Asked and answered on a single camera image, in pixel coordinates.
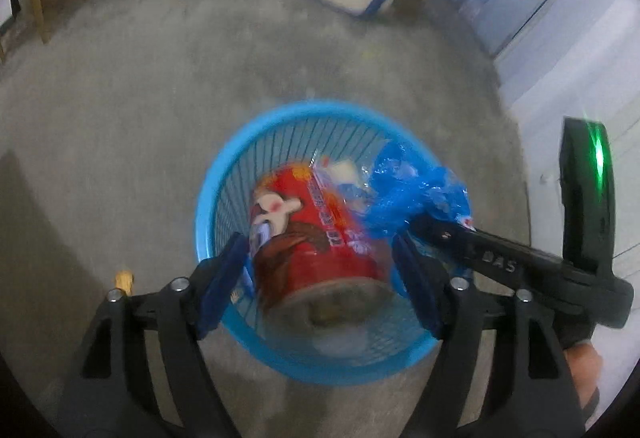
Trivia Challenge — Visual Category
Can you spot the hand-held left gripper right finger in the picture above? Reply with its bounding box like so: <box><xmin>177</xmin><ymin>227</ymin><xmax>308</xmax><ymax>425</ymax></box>
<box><xmin>391</xmin><ymin>233</ymin><xmax>587</xmax><ymax>438</ymax></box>

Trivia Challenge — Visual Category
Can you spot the person's right hand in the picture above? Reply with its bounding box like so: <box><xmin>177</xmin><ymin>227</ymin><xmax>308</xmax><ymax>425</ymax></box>
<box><xmin>564</xmin><ymin>342</ymin><xmax>602</xmax><ymax>424</ymax></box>

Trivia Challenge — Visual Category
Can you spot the blue plastic bag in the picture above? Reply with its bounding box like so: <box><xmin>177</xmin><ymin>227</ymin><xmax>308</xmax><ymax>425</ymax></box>
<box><xmin>367</xmin><ymin>140</ymin><xmax>473</xmax><ymax>239</ymax></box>

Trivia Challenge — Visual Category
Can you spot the white crumpled wrapper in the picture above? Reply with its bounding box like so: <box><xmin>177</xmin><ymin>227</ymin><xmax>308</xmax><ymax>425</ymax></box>
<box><xmin>320</xmin><ymin>158</ymin><xmax>368</xmax><ymax>191</ymax></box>

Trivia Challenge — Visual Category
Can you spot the blue plastic waste basket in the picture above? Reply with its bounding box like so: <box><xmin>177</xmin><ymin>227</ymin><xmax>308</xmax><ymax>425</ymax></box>
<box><xmin>195</xmin><ymin>100</ymin><xmax>473</xmax><ymax>386</ymax></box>

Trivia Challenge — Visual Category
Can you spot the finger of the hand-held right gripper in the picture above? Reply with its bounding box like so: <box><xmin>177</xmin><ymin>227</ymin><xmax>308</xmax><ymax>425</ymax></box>
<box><xmin>407</xmin><ymin>213</ymin><xmax>571</xmax><ymax>291</ymax></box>

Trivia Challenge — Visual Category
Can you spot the red metal can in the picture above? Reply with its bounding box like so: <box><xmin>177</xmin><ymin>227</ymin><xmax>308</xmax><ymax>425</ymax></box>
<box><xmin>248</xmin><ymin>162</ymin><xmax>393</xmax><ymax>329</ymax></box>

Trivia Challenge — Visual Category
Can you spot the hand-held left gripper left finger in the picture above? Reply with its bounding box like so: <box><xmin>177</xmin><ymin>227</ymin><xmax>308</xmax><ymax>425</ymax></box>
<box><xmin>55</xmin><ymin>230</ymin><xmax>251</xmax><ymax>438</ymax></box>

